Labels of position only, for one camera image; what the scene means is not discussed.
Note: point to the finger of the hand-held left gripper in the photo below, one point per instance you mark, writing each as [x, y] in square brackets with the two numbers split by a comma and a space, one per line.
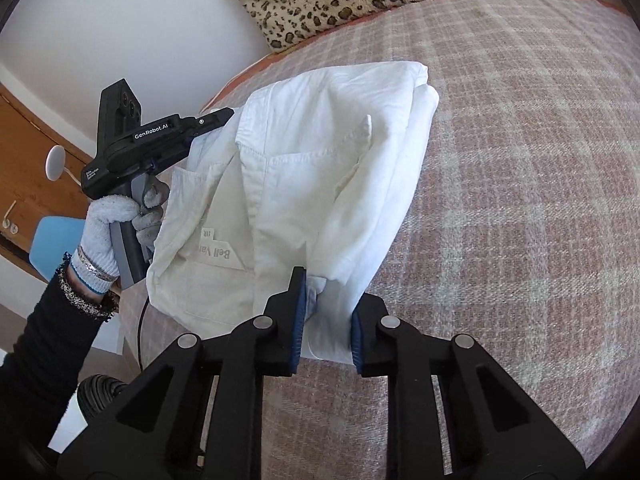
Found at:
[210, 121]

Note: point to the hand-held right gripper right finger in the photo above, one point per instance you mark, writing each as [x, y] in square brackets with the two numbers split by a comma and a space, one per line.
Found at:
[356, 340]

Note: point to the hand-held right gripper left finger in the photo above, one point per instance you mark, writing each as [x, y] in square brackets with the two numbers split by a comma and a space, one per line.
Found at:
[298, 310]

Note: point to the white long-sleeved shirt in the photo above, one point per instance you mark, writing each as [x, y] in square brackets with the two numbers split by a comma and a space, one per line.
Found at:
[310, 170]

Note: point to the person's left forearm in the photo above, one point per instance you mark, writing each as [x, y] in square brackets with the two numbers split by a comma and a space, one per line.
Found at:
[40, 340]

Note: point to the person's left hand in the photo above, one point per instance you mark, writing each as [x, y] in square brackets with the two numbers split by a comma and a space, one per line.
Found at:
[97, 230]

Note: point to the white clip-on lamp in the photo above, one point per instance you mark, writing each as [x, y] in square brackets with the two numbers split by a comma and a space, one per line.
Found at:
[55, 160]

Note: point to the light blue chair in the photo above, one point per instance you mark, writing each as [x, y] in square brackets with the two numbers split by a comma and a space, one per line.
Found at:
[55, 245]

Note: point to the black ribbed object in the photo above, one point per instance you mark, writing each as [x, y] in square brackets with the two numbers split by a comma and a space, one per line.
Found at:
[100, 395]

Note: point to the pink plaid blanket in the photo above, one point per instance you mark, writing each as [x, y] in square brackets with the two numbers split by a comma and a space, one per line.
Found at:
[525, 185]

